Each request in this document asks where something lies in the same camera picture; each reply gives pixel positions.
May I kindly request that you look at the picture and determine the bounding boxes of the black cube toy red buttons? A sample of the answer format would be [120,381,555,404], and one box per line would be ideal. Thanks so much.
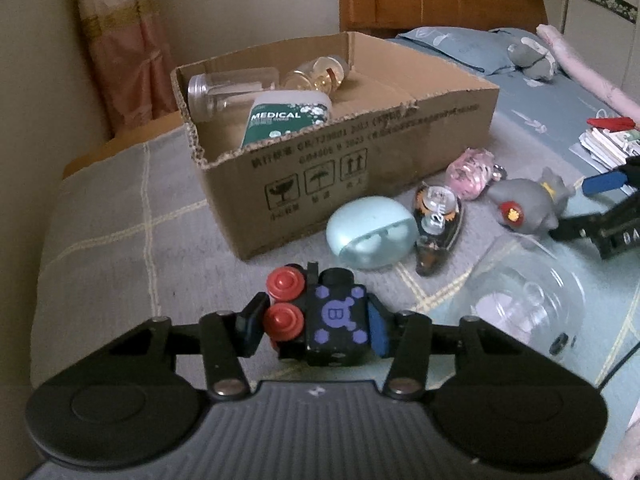
[262,262,370,366]

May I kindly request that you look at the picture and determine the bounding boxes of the clear plastic dome container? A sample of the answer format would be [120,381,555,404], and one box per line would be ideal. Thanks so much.
[449,233,585,362]

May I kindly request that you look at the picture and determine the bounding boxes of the stack of cards and papers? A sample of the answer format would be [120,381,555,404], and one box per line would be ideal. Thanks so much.
[570,117,639,172]

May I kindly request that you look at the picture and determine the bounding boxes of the grey elephant toy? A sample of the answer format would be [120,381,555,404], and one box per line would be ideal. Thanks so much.
[487,167,576,235]

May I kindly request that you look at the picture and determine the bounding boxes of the blue floral bed sheet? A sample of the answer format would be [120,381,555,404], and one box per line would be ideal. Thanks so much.
[392,38,618,176]

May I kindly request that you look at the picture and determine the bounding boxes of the pink rolled blanket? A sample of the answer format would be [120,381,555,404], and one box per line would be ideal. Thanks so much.
[536,24,640,126]

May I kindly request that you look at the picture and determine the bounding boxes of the light blue round case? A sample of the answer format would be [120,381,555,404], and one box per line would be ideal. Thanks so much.
[326,196,419,270]

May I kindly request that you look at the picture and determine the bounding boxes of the pink pig figurine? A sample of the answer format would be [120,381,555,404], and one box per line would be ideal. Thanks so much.
[446,148,506,200]

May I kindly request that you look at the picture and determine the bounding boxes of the correction tape dispenser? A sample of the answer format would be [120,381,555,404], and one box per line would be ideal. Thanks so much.
[413,182,463,276]

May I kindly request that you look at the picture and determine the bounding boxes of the grey plush toy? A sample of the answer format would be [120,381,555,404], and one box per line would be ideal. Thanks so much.
[506,37,558,82]

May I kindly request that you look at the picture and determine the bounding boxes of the blue floral pillow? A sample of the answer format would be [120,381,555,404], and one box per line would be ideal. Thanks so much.
[394,26,538,75]

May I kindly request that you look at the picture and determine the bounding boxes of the brown cardboard box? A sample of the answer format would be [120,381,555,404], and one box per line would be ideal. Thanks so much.
[171,32,499,260]

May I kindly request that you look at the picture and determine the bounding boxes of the green white medical wipes pack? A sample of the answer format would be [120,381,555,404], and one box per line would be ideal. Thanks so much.
[241,90,332,148]

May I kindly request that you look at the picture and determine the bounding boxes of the clear empty plastic jar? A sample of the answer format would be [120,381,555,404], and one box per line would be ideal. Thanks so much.
[188,67,280,122]

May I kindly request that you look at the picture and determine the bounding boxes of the jar of golden capsules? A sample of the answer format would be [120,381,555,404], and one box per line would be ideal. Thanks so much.
[281,54,350,96]

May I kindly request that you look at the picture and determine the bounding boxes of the pink patterned curtain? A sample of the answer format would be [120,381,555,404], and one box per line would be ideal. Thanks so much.
[77,0,177,134]

